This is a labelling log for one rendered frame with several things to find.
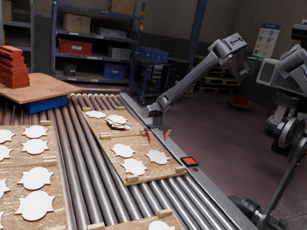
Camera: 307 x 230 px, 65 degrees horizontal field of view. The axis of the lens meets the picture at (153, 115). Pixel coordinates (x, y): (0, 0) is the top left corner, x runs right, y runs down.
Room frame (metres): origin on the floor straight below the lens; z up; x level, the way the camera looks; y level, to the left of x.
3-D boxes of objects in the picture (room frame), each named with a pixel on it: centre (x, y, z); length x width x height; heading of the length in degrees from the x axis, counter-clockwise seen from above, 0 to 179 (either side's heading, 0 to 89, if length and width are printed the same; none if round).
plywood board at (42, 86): (1.65, 0.91, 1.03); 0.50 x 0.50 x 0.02; 63
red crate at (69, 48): (5.32, 1.94, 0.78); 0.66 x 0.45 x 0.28; 118
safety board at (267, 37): (6.62, -2.47, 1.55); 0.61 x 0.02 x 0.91; 28
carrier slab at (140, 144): (1.15, 0.03, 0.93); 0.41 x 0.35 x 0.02; 32
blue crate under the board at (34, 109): (1.62, 0.85, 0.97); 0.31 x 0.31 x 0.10; 63
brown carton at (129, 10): (5.71, 1.13, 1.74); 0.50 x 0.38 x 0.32; 118
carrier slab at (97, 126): (1.51, 0.26, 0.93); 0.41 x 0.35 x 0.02; 33
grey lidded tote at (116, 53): (5.74, 1.06, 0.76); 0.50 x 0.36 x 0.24; 124
